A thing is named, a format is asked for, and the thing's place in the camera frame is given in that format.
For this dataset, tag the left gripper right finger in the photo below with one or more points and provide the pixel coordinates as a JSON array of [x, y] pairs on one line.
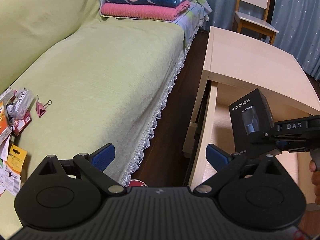
[[256, 194]]

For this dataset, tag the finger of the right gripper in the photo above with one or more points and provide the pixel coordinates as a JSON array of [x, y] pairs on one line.
[[264, 138]]

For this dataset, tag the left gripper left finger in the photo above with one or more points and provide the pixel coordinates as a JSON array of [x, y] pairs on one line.
[[61, 194]]

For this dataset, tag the black Flyco shaver box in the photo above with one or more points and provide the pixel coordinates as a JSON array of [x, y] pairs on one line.
[[251, 113]]

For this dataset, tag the light wood drawer cabinet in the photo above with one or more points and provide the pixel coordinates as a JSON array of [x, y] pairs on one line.
[[240, 61]]

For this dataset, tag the person's right hand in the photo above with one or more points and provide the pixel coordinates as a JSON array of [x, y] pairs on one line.
[[314, 168]]

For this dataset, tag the yellow hang tag card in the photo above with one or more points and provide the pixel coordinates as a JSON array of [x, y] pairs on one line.
[[16, 158]]

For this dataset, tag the red white small package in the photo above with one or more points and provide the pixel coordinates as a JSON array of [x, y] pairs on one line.
[[18, 125]]

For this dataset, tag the orange package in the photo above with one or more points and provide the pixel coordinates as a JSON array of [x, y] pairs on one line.
[[5, 129]]

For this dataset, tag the red round object on floor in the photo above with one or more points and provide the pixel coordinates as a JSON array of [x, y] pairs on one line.
[[137, 183]]

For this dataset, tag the pink binder clip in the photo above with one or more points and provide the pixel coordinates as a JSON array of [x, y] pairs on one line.
[[41, 108]]

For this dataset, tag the green covered sofa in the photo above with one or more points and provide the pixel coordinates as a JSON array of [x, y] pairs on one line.
[[108, 79]]

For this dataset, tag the blue curtain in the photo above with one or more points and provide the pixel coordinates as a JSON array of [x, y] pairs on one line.
[[296, 20]]

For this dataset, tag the white wooden chair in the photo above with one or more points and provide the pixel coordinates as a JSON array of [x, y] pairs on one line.
[[252, 15]]

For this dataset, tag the pink folded blanket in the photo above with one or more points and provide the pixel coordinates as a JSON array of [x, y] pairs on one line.
[[150, 12]]

